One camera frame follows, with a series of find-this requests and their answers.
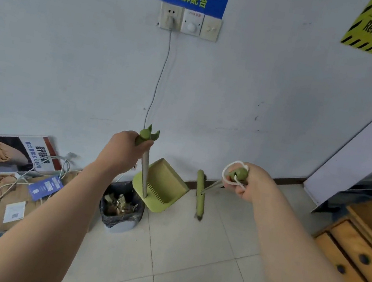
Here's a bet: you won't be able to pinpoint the grey tiled floor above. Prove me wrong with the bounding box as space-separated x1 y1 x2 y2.
54 148 372 282

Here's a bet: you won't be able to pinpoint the person's right forearm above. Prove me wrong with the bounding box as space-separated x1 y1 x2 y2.
237 181 372 282

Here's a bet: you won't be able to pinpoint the green dustpan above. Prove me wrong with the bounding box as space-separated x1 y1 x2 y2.
123 123 199 218

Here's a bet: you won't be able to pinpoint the cardboard scraps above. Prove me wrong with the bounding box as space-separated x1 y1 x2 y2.
102 191 139 220

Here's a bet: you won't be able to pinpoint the person's right hand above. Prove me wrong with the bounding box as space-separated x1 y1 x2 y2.
221 159 279 206

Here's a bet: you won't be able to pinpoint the blue card tag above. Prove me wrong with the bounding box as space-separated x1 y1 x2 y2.
26 172 65 206

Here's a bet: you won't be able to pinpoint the person's left hand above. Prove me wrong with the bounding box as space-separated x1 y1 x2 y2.
95 126 155 180

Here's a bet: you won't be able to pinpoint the cardboard box black print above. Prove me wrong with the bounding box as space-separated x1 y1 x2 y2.
0 159 80 244

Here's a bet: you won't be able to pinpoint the small grey trash bin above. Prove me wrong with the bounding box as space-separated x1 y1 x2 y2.
95 177 149 237

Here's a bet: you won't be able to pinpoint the person's left forearm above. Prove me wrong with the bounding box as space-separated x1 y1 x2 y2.
0 148 123 282

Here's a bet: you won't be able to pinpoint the green broom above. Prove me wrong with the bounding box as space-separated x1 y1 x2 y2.
190 154 251 228

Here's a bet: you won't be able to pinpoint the brown wooden furniture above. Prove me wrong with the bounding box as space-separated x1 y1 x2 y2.
306 183 372 282

